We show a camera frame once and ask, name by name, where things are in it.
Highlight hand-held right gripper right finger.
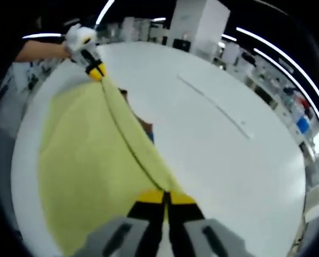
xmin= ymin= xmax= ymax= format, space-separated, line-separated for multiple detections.
xmin=167 ymin=190 xmax=253 ymax=257

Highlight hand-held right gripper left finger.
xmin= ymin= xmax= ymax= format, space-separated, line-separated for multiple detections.
xmin=73 ymin=189 xmax=166 ymax=257

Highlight yellow blue black garment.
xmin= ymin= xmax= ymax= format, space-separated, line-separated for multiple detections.
xmin=37 ymin=76 xmax=194 ymax=257

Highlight white patterned cloth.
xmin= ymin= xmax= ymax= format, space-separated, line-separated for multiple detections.
xmin=0 ymin=57 xmax=64 ymax=108

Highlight wide white pillar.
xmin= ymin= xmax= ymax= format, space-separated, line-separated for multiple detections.
xmin=170 ymin=0 xmax=231 ymax=57

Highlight blue storage box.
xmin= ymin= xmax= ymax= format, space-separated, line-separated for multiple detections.
xmin=295 ymin=117 xmax=310 ymax=133

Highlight short ceiling light strip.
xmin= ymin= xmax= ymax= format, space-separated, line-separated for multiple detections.
xmin=253 ymin=48 xmax=319 ymax=127

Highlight long ceiling light strip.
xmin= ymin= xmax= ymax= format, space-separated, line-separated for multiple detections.
xmin=236 ymin=26 xmax=319 ymax=122

